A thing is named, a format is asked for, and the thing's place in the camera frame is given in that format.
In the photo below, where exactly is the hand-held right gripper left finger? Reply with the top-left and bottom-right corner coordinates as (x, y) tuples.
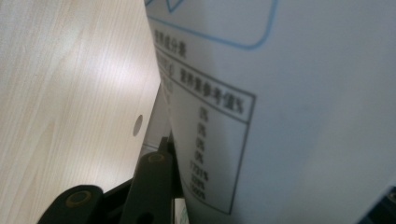
(158, 135), (185, 199)

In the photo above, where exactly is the round grey table grommet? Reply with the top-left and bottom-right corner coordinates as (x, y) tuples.
(133, 114), (145, 137)

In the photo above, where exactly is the blue white milk carton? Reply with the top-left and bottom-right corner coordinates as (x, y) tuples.
(143, 0), (396, 224)

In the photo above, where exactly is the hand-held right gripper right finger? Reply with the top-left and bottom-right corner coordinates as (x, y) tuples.
(357, 185), (396, 224)

